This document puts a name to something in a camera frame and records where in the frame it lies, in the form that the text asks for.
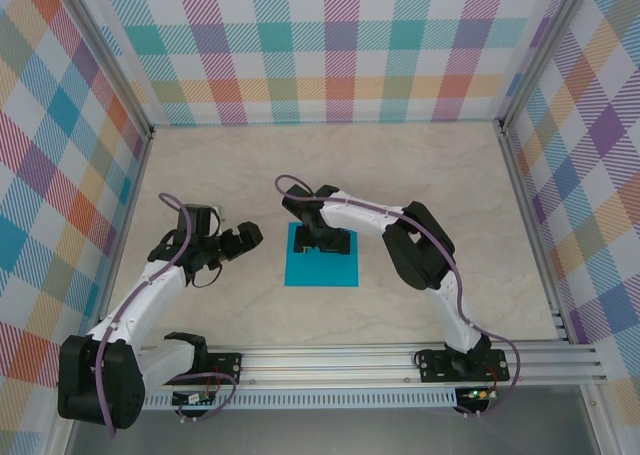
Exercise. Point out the blue paper sheet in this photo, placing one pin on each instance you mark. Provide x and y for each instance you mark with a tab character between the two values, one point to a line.
320	270

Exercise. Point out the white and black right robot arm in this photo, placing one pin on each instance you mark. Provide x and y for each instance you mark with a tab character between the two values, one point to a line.
417	245

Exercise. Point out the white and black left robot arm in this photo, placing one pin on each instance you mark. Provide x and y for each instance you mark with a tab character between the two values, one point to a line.
155	295

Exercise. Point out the grey metal sheet panel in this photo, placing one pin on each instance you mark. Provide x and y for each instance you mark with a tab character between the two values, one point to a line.
325	432

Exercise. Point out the small circuit board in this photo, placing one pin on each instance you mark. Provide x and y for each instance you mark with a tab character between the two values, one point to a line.
185	399
477	394

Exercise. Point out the aluminium side rail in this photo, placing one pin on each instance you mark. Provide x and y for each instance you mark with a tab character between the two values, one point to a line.
130	210
533	225

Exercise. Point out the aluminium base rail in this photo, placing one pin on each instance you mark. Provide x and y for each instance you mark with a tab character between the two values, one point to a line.
325	362

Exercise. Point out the aluminium frame post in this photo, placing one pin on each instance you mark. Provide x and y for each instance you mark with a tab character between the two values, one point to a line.
111	60
540	57

